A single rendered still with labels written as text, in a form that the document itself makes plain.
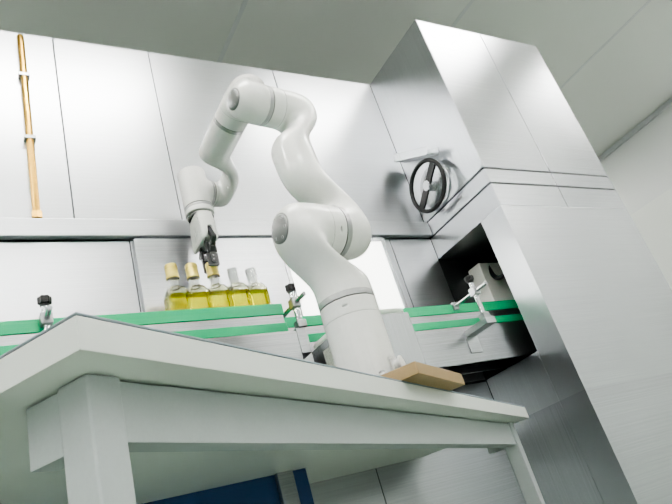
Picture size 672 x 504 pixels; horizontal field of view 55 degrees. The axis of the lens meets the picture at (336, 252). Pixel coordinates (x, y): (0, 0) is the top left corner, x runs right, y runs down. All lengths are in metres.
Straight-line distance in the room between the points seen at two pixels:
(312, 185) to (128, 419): 0.90
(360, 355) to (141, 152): 1.22
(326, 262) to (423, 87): 1.45
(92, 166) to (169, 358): 1.52
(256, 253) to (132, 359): 1.47
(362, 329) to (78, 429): 0.74
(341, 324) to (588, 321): 1.16
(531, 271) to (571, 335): 0.24
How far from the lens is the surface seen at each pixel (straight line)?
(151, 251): 1.95
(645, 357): 2.38
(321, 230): 1.31
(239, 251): 2.04
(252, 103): 1.55
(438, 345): 2.00
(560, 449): 2.19
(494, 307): 2.25
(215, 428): 0.74
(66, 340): 0.59
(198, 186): 1.92
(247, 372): 0.74
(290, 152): 1.47
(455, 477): 2.14
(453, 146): 2.45
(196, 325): 1.58
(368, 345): 1.24
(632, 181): 5.81
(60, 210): 2.01
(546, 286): 2.18
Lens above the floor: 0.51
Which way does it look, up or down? 25 degrees up
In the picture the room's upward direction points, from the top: 18 degrees counter-clockwise
